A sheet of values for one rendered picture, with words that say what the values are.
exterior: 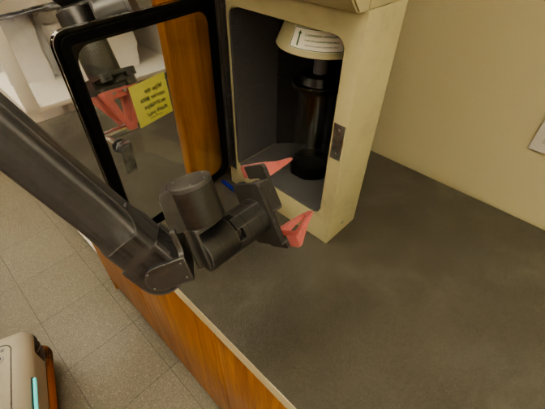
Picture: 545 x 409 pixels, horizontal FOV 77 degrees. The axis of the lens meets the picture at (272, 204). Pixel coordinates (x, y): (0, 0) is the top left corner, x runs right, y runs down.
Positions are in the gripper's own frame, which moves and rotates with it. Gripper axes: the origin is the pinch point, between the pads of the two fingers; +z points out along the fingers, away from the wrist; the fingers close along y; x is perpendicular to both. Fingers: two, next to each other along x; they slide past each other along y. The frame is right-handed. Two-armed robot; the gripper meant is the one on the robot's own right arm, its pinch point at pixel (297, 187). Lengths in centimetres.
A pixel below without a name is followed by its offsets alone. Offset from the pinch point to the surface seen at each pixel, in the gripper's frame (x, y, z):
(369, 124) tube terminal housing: -2.9, 3.4, 19.1
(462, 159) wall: -1, -19, 55
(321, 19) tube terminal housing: -6.1, 22.1, 11.1
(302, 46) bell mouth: 0.8, 20.2, 13.0
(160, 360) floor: 107, -70, -20
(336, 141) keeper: -1.2, 3.5, 11.2
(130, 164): 20.4, 13.5, -16.1
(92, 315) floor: 142, -47, -31
